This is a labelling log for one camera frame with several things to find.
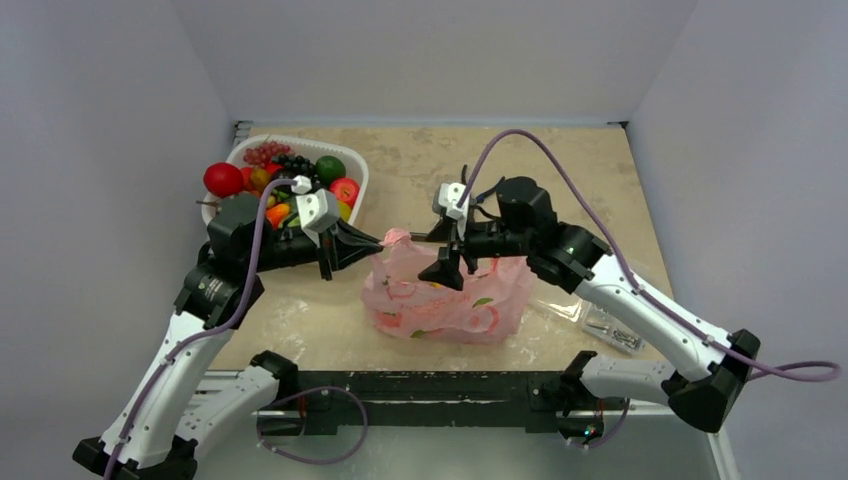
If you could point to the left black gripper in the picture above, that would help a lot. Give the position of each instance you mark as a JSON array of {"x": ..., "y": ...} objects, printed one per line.
[{"x": 351, "y": 244}]

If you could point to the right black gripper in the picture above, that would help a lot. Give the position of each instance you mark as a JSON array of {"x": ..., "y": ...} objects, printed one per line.
[{"x": 453, "y": 245}]

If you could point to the pink plastic bag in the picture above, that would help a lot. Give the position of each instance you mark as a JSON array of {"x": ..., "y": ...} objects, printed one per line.
[{"x": 487, "y": 310}]

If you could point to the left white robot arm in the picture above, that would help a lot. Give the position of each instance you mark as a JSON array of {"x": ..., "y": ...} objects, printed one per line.
[{"x": 159, "y": 434}]

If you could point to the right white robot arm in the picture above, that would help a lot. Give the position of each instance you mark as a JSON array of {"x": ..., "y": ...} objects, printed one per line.
[{"x": 704, "y": 368}]

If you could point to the small red fake apple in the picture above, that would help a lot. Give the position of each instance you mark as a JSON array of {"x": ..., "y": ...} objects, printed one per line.
[{"x": 346, "y": 190}]

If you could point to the green fake lime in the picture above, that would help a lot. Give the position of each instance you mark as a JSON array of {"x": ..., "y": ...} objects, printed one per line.
[{"x": 329, "y": 168}]

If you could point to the red orange fake mango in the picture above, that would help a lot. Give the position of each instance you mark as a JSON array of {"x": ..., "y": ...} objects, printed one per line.
[{"x": 277, "y": 214}]

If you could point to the black fake grapes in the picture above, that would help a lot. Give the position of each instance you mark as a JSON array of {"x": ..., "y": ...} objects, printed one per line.
[{"x": 290, "y": 166}]

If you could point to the red fake grapes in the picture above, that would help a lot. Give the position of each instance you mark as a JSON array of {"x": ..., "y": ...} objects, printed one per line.
[{"x": 266, "y": 153}]

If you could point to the white fruit basket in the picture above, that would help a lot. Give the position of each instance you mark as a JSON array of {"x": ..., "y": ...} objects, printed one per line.
[{"x": 257, "y": 178}]

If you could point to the clear plastic screw box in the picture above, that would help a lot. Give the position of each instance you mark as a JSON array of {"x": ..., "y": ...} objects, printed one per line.
[{"x": 592, "y": 320}]

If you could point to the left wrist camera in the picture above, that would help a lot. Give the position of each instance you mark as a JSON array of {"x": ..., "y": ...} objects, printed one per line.
[{"x": 317, "y": 211}]

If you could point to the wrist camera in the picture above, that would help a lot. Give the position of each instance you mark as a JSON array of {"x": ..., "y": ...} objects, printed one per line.
[
  {"x": 450, "y": 201},
  {"x": 317, "y": 211}
]

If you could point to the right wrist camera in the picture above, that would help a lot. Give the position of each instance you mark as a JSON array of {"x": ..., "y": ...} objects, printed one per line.
[{"x": 450, "y": 201}]

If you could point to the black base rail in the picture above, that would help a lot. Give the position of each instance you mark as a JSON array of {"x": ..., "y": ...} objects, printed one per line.
[{"x": 535, "y": 401}]

